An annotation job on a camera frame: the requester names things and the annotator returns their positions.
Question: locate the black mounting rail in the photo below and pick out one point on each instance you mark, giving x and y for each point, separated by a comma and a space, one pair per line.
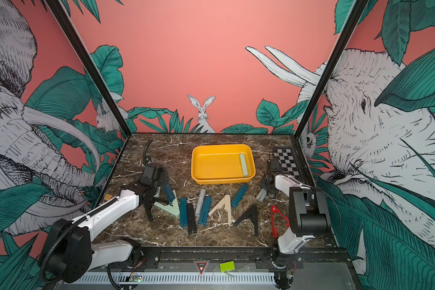
261, 257

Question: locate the red plastic tool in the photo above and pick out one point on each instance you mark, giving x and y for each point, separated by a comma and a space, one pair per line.
276, 213

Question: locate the green sticky note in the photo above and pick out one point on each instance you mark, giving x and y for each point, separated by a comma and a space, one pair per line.
227, 266

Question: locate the yellow plastic storage tray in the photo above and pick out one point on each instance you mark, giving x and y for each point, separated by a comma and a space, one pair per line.
220, 164

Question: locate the black open pliers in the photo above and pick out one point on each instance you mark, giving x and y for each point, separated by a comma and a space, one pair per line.
252, 214

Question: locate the black frame post right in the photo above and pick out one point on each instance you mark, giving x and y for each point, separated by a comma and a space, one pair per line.
342, 41

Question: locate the black white checkerboard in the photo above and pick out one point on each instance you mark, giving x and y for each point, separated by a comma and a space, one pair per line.
286, 160

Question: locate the mint green pliers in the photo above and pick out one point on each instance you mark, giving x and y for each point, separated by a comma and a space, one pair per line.
172, 208
243, 164

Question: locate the black frame post left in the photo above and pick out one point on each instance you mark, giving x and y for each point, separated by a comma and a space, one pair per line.
76, 42

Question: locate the beige open pliers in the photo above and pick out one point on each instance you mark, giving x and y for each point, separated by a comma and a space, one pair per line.
225, 203

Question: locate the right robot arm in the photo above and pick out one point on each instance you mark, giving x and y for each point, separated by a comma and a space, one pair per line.
308, 212

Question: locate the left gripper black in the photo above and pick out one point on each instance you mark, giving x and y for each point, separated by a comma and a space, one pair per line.
165, 177

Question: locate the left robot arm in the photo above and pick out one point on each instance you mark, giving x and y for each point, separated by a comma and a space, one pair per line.
69, 251

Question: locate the black frame post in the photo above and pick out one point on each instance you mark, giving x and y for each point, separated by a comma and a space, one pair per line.
342, 41
76, 42

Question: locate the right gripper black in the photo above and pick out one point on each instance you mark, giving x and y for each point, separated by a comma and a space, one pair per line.
263, 182

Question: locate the grey pliers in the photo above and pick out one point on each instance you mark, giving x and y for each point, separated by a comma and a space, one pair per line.
261, 195
200, 202

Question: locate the mint green open pliers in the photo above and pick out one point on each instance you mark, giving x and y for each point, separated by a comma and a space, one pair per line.
172, 208

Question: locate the grey closed pliers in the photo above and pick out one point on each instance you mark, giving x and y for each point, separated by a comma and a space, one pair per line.
200, 202

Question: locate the black closed pliers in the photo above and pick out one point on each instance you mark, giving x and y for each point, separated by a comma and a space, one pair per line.
191, 223

